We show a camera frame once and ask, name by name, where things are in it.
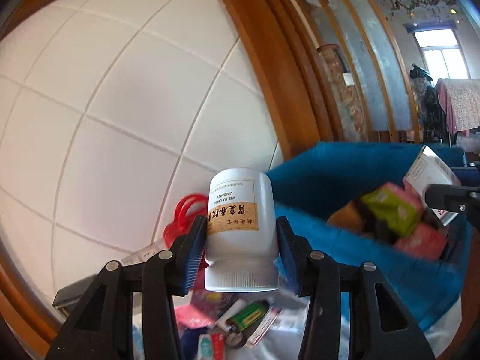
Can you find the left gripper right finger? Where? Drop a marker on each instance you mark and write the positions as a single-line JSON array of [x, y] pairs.
[[381, 326]]

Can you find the white wall power strip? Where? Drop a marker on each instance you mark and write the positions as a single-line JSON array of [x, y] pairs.
[[144, 254]]

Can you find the green wet wipes pack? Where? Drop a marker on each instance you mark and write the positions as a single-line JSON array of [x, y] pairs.
[[399, 210]]

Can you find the green label brown bottle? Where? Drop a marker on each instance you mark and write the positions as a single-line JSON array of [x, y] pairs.
[[247, 316]]

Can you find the wooden slat glass partition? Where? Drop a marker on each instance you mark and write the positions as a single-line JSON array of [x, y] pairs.
[[361, 30]]

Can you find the rolled patterned carpet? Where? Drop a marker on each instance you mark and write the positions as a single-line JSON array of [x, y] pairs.
[[349, 106]]

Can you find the white toothpaste tube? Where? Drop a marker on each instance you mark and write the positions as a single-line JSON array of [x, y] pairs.
[[268, 320]]

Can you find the black tape roll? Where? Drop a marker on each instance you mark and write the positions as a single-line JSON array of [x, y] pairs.
[[236, 340]]

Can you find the brown teddy bear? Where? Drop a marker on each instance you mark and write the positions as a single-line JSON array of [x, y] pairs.
[[354, 217]]

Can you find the small white medicine box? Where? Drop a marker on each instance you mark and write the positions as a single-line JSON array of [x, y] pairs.
[[428, 169]]

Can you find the blue plastic storage crate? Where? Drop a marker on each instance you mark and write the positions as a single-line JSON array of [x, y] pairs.
[[310, 188]]

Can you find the white medicine jar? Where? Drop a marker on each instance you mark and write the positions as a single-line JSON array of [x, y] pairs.
[[241, 244]]

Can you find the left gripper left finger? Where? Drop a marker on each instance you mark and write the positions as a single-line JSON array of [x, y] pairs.
[[101, 324]]

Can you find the black box with emblem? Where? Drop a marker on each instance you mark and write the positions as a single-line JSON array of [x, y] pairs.
[[67, 298]]

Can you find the red toy suitcase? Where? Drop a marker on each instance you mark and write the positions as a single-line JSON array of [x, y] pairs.
[[186, 211]]

